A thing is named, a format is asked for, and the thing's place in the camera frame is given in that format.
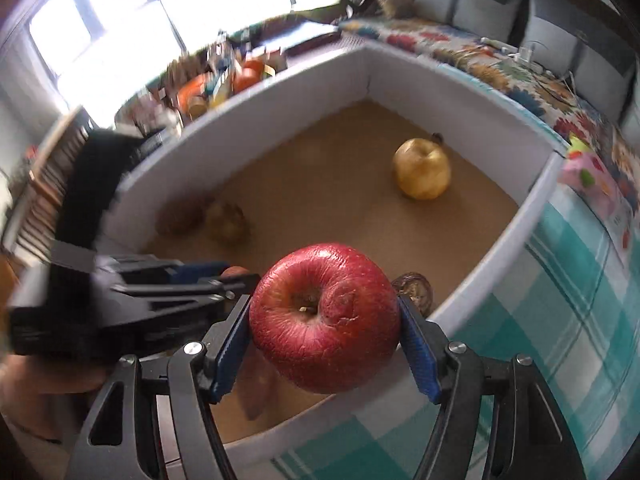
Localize floral blanket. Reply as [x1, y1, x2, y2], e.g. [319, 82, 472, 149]
[339, 16, 640, 211]

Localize dark dried fruit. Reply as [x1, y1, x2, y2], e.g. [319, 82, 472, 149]
[392, 272, 434, 319]

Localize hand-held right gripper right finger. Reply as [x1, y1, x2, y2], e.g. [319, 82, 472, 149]
[397, 297, 586, 480]

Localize pink snack packet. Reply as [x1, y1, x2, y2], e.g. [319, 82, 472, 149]
[557, 136, 637, 262]

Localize person's left forearm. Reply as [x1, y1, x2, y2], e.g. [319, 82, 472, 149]
[0, 355, 114, 444]

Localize white charger and cables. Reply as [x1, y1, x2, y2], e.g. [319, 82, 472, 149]
[479, 36, 557, 80]

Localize red apple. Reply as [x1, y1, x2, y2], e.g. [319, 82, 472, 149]
[248, 243, 402, 395]

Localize yellow apple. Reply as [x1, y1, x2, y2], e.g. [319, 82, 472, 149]
[392, 137, 453, 201]

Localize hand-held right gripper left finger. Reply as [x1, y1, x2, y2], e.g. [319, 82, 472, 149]
[65, 292, 253, 480]

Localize plump sweet potato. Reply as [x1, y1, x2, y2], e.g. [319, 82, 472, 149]
[239, 352, 282, 422]

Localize brownish green pear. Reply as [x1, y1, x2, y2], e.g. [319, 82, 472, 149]
[205, 201, 249, 244]

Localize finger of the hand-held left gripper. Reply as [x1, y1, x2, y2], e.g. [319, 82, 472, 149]
[120, 259, 232, 284]
[112, 273, 261, 307]

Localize white cardboard box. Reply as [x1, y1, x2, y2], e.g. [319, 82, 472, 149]
[100, 42, 571, 480]

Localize teal plaid blanket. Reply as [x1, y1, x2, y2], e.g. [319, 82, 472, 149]
[270, 200, 640, 480]

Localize wooden bookshelf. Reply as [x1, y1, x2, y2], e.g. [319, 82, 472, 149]
[9, 107, 97, 263]

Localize grey two-tone pillow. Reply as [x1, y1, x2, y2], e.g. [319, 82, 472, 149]
[520, 0, 637, 122]
[414, 0, 527, 42]

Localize cluttered desk items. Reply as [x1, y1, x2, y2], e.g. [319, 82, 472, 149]
[114, 22, 343, 128]

